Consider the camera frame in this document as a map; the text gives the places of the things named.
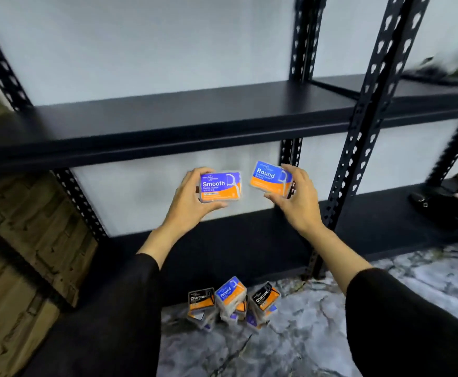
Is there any person's right forearm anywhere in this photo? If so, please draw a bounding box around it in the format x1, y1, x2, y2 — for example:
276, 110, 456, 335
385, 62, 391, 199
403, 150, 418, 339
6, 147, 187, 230
304, 224, 458, 377

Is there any person's left hand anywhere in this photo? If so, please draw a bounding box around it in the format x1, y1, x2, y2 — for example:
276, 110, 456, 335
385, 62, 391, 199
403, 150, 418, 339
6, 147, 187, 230
161, 167, 229, 240

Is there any narrow black metal shelf rack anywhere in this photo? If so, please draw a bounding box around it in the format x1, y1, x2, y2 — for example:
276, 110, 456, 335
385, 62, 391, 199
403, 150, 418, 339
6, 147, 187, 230
309, 72, 458, 260

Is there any person's left forearm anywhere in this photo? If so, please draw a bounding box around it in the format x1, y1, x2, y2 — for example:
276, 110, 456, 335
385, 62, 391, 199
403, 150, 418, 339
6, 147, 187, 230
19, 225, 183, 377

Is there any blue orange floss pick box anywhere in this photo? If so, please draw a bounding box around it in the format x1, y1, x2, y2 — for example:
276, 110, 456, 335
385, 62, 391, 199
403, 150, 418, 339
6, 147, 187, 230
199, 171, 242, 203
249, 160, 294, 198

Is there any wide black metal shelf rack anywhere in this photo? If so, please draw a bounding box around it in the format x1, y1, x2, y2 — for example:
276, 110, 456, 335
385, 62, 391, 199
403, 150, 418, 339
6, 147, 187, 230
0, 0, 432, 307

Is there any black handbag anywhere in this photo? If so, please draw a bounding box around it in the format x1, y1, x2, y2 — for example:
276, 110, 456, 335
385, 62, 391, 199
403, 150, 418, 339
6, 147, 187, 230
408, 174, 458, 229

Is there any dark blurred item with green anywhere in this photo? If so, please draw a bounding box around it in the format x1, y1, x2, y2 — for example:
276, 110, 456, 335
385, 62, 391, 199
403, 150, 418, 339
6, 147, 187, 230
401, 56, 458, 87

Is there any pile of floss pick boxes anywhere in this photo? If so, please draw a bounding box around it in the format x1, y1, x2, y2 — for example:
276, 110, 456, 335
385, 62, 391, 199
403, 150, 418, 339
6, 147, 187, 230
185, 276, 282, 334

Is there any person's right hand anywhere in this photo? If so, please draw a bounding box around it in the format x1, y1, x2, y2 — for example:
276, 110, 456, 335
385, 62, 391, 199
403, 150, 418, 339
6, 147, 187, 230
264, 163, 325, 237

